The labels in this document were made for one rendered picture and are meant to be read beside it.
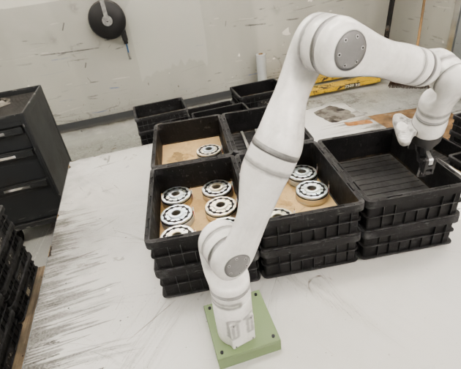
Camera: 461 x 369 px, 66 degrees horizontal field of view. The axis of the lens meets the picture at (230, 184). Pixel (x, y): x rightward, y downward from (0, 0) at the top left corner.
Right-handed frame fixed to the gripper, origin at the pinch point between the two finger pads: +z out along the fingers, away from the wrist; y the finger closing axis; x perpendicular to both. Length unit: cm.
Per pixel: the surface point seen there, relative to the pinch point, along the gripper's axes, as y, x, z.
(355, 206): -12.2, 18.3, -0.7
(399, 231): -14.9, 6.0, 13.2
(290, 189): 5.3, 35.9, 16.5
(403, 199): -10.1, 5.3, 2.7
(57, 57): 252, 269, 109
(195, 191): 7, 69, 14
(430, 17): 302, -124, 192
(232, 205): -4, 54, 7
